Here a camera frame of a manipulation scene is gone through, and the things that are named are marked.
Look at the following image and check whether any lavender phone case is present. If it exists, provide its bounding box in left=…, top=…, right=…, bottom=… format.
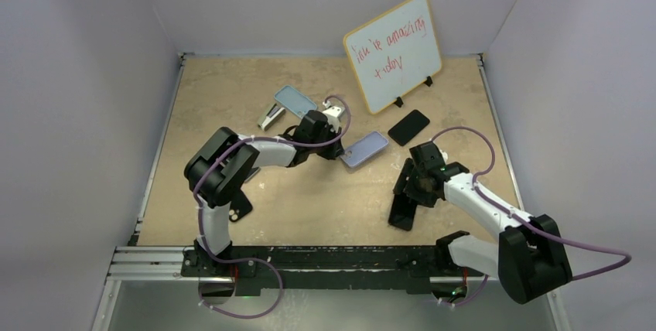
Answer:
left=340, top=131, right=389, bottom=169

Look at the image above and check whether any light blue phone case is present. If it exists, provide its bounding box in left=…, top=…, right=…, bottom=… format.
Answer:
left=273, top=85, right=317, bottom=118

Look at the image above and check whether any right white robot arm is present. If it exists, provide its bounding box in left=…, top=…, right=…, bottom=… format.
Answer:
left=388, top=142, right=573, bottom=304

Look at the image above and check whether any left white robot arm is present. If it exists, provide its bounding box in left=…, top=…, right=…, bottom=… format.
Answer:
left=183, top=109, right=346, bottom=276

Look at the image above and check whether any black phone with grey edge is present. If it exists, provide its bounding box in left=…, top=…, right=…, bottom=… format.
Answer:
left=244, top=167, right=261, bottom=183

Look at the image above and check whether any black phone case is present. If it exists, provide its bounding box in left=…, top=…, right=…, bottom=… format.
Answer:
left=228, top=191, right=253, bottom=223

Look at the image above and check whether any white green stapler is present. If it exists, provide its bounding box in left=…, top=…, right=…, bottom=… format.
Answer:
left=258, top=103, right=286, bottom=131

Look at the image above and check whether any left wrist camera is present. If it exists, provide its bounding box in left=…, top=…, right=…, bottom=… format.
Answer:
left=322, top=106, right=343, bottom=132

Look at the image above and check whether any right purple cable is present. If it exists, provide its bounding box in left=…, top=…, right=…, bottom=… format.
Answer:
left=430, top=126, right=632, bottom=309

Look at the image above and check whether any white board with yellow frame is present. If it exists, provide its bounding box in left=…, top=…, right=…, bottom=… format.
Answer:
left=343, top=0, right=442, bottom=114

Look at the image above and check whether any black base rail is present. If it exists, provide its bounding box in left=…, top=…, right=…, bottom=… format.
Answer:
left=181, top=245, right=480, bottom=302

